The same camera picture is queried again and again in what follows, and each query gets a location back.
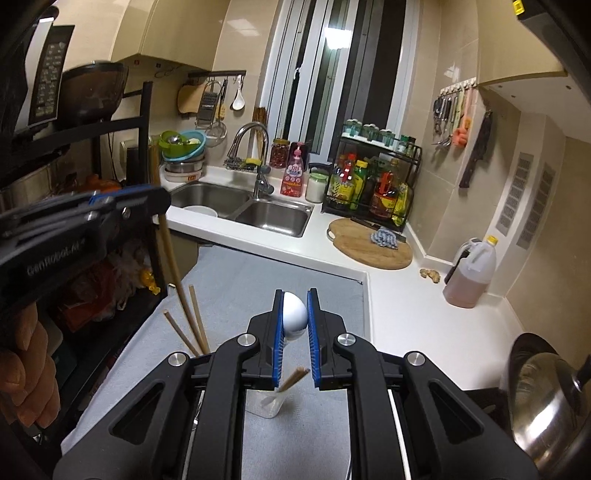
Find kitchen knife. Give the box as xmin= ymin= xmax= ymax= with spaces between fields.
xmin=350 ymin=216 xmax=407 ymax=243

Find row of sauce bottles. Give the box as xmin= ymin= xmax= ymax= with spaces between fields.
xmin=329 ymin=154 xmax=413 ymax=227

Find wall vent grille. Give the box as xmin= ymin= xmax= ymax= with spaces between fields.
xmin=516 ymin=162 xmax=557 ymax=250
xmin=495 ymin=152 xmax=535 ymax=232

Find black microwave oven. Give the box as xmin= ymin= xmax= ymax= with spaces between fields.
xmin=0 ymin=0 xmax=75 ymax=134

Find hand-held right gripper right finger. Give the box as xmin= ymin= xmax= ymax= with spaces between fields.
xmin=306 ymin=287 xmax=541 ymax=480

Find steel wok lid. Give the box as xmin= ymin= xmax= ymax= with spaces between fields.
xmin=512 ymin=353 xmax=591 ymax=472

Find person's left hand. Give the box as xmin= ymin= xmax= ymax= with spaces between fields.
xmin=0 ymin=305 xmax=62 ymax=430

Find single wooden chopstick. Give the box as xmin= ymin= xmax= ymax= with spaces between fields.
xmin=147 ymin=134 xmax=204 ymax=356

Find blue plastic bowl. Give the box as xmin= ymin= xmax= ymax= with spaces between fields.
xmin=161 ymin=136 xmax=207 ymax=162

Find beige wall cabinet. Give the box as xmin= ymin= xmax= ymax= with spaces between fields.
xmin=111 ymin=0 xmax=232 ymax=75
xmin=475 ymin=0 xmax=568 ymax=88

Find white ceramic spoon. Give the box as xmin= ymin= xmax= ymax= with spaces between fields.
xmin=283 ymin=292 xmax=308 ymax=344

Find orange lidded pot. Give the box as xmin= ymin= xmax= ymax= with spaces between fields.
xmin=76 ymin=174 xmax=123 ymax=195

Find red dish soap bottle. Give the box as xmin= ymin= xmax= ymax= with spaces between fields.
xmin=280 ymin=142 xmax=309 ymax=197

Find metal grater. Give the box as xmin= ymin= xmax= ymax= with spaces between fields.
xmin=196 ymin=83 xmax=221 ymax=127

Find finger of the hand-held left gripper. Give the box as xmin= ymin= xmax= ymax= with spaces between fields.
xmin=96 ymin=191 xmax=172 ymax=223
xmin=14 ymin=185 xmax=163 ymax=220

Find row of spice jars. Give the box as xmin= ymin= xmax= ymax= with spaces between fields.
xmin=344 ymin=119 xmax=416 ymax=153

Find wire mesh strainer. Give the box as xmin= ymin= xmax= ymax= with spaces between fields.
xmin=203 ymin=117 xmax=228 ymax=148

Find grey table mat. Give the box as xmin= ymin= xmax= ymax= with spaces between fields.
xmin=60 ymin=244 xmax=370 ymax=480

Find round wooden cutting board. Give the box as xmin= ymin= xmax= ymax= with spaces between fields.
xmin=328 ymin=218 xmax=413 ymax=271

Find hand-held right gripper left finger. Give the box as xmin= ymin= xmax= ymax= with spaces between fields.
xmin=53 ymin=288 xmax=284 ymax=480

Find white hook rail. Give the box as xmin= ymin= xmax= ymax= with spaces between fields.
xmin=438 ymin=78 xmax=478 ymax=97

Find steel double sink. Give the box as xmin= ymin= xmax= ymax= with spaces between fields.
xmin=168 ymin=181 xmax=315 ymax=238

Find red plastic bag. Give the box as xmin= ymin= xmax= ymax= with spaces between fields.
xmin=60 ymin=268 xmax=125 ymax=333

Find large steel pot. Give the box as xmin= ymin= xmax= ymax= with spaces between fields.
xmin=0 ymin=159 xmax=63 ymax=213

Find wire sponge holder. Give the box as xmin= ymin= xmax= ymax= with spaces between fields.
xmin=225 ymin=157 xmax=263 ymax=172

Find dark glass pot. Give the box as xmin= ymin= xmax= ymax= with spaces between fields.
xmin=60 ymin=62 xmax=130 ymax=125

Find range hood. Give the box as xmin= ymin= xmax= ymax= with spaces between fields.
xmin=510 ymin=0 xmax=591 ymax=79

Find cooking oil jug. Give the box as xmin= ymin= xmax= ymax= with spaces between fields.
xmin=443 ymin=235 xmax=498 ymax=309

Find chrome faucet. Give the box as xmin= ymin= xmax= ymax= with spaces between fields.
xmin=226 ymin=122 xmax=271 ymax=199

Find hanging metal kitchen tools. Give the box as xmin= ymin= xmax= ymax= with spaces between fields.
xmin=431 ymin=95 xmax=462 ymax=148

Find black cleaver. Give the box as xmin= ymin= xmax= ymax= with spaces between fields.
xmin=458 ymin=110 xmax=494 ymax=189

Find brown stick bundle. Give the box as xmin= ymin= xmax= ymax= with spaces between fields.
xmin=253 ymin=106 xmax=269 ymax=160

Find set of wooden chopsticks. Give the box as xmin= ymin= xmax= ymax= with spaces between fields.
xmin=163 ymin=285 xmax=311 ymax=409

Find hanging wooden cutting board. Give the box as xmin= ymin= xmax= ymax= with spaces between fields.
xmin=178 ymin=83 xmax=205 ymax=114

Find stacked steel bowls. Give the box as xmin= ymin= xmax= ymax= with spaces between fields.
xmin=161 ymin=157 xmax=206 ymax=183

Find clear plastic utensil container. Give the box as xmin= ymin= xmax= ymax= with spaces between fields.
xmin=244 ymin=387 xmax=291 ymax=420

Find glass jar red contents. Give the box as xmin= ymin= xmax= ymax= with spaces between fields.
xmin=269 ymin=138 xmax=291 ymax=169

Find stacked colourful bowls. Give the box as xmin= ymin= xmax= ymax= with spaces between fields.
xmin=159 ymin=130 xmax=206 ymax=160

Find white framed window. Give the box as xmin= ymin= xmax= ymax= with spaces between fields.
xmin=261 ymin=0 xmax=419 ymax=167

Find orange hanging brush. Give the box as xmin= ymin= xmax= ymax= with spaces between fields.
xmin=452 ymin=99 xmax=474 ymax=148

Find black spice rack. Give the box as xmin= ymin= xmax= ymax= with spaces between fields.
xmin=322 ymin=119 xmax=423 ymax=234

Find white lidded jar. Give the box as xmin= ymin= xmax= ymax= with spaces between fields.
xmin=305 ymin=168 xmax=329 ymax=203

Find grey dishcloth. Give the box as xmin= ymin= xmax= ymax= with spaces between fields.
xmin=368 ymin=227 xmax=399 ymax=250

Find black shelf rack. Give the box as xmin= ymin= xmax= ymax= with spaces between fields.
xmin=0 ymin=80 xmax=167 ymax=462

